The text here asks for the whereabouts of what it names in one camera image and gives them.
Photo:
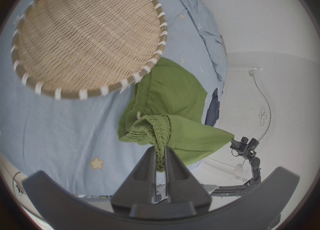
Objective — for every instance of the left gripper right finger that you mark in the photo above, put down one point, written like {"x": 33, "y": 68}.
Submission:
{"x": 182, "y": 186}

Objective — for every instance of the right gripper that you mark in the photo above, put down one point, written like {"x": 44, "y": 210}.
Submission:
{"x": 236, "y": 146}

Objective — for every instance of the pale blue quilt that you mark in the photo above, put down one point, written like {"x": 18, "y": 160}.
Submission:
{"x": 210, "y": 36}

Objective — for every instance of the green shorts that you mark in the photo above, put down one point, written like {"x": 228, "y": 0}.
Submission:
{"x": 175, "y": 94}

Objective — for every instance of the bed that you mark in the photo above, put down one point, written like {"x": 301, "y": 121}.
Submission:
{"x": 62, "y": 129}

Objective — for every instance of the dark blue garment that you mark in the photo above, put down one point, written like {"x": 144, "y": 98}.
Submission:
{"x": 213, "y": 109}

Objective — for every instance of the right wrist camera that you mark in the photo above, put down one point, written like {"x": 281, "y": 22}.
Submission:
{"x": 244, "y": 140}

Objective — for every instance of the round woven basket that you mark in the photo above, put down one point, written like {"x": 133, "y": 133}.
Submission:
{"x": 87, "y": 36}

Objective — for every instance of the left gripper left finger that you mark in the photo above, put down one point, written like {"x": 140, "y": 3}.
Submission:
{"x": 140, "y": 184}

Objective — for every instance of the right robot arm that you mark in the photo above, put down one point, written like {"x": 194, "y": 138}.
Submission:
{"x": 256, "y": 171}

